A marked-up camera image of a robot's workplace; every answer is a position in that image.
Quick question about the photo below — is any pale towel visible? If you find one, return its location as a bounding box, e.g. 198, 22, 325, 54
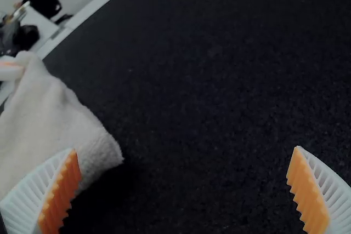
0, 50, 124, 199

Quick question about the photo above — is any black mat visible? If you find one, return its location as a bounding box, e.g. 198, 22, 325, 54
41, 0, 351, 234

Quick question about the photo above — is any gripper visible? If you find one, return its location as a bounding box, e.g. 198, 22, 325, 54
0, 24, 39, 83

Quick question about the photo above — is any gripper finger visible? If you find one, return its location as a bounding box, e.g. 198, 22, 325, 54
0, 148, 83, 234
286, 145, 351, 234

